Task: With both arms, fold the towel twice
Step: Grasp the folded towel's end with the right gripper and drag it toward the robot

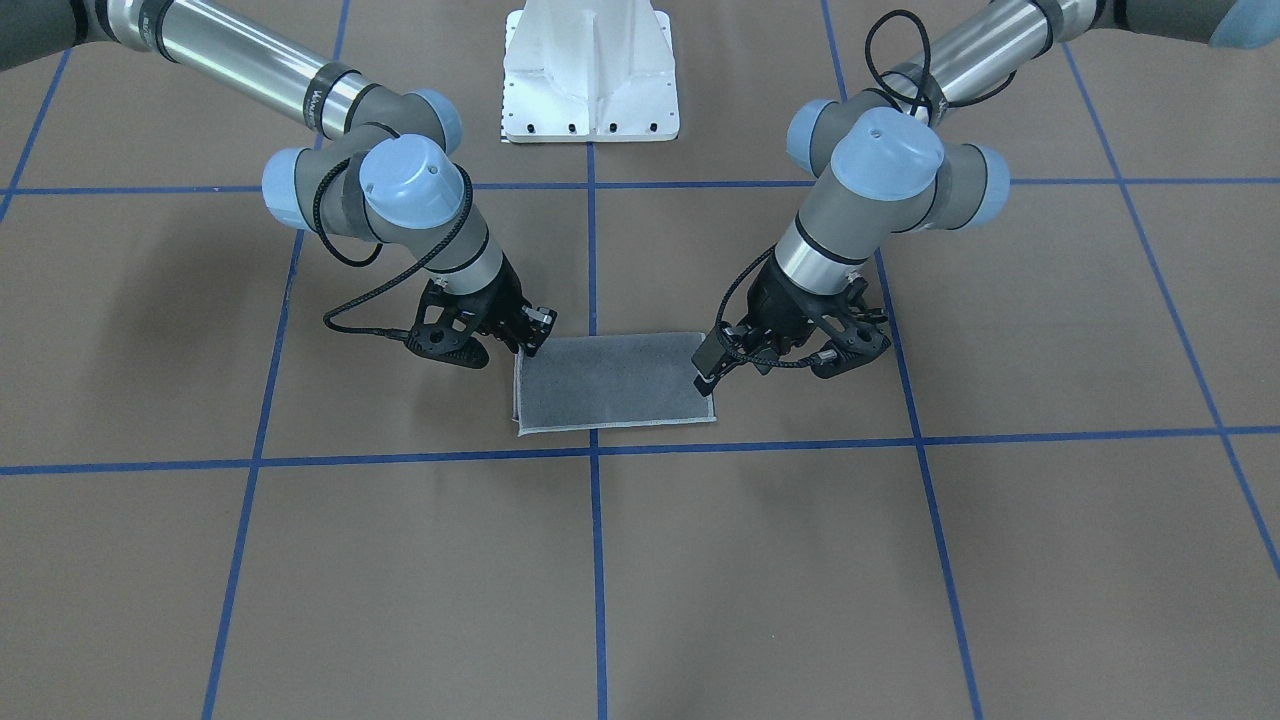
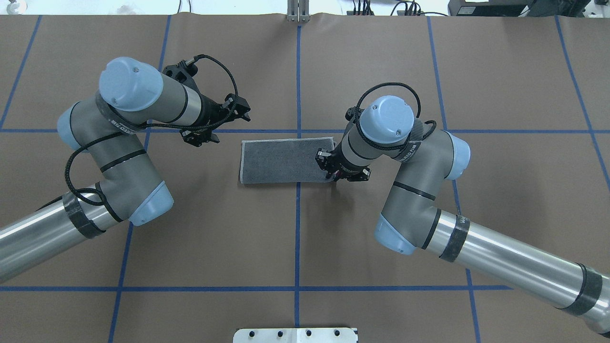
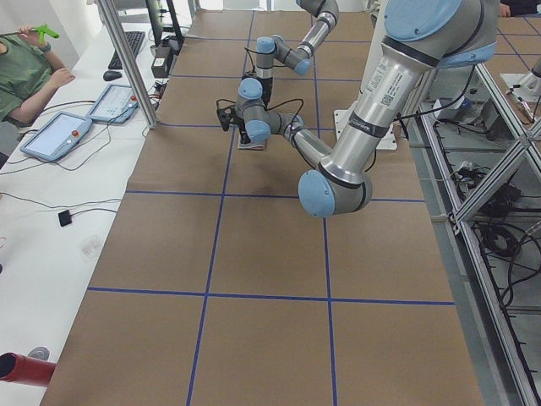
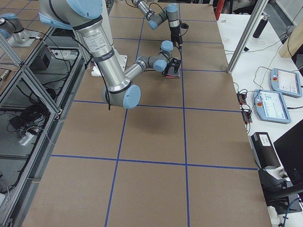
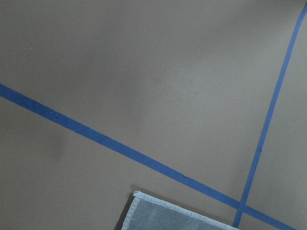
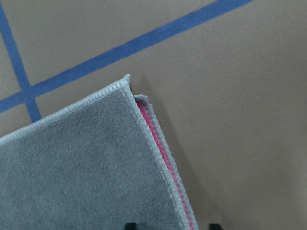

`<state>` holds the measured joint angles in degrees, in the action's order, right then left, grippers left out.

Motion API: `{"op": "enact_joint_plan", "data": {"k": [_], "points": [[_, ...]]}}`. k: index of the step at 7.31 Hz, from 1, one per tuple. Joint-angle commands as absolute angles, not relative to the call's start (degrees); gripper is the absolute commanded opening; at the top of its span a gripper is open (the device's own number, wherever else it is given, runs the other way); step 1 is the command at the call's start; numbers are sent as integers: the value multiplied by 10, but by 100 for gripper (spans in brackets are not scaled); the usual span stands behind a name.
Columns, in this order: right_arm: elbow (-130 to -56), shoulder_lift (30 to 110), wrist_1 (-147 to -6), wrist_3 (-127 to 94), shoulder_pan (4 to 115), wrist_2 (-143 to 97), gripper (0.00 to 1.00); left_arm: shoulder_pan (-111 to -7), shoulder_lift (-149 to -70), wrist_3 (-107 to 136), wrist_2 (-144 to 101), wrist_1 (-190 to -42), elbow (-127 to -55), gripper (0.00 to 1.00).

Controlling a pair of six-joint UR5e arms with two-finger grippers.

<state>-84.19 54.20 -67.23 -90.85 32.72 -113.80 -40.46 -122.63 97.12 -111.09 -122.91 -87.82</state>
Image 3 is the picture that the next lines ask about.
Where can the pink towel with grey edge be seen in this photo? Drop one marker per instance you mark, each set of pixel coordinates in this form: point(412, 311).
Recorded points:
point(245, 143)

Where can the black computer mouse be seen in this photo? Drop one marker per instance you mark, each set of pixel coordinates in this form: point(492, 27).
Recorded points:
point(111, 75)

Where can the teach pendant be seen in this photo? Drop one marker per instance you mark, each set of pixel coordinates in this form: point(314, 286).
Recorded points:
point(116, 104)
point(57, 137)

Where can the far teach pendant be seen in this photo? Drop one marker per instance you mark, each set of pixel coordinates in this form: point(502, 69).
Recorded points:
point(116, 104)

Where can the aluminium frame post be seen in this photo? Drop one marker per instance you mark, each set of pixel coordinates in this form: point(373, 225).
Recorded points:
point(130, 67)

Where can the black box with label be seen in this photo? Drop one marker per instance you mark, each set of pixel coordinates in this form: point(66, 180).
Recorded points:
point(162, 62)

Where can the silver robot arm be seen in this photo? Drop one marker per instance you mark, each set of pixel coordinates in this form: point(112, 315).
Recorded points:
point(271, 49)
point(419, 36)

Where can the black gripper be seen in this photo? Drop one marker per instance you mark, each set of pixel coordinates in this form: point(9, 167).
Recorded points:
point(242, 123)
point(266, 90)

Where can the red cylinder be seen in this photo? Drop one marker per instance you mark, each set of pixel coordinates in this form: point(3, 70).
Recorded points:
point(16, 368)

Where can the near teach pendant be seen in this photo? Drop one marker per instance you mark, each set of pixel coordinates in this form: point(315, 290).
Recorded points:
point(57, 137)

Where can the black monitor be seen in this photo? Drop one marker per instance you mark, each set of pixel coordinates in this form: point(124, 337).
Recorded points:
point(166, 30)

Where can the small black square pad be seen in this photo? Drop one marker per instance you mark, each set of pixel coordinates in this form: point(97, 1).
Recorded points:
point(65, 218)

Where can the person in green shirt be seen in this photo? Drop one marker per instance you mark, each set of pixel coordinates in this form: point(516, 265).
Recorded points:
point(31, 74)

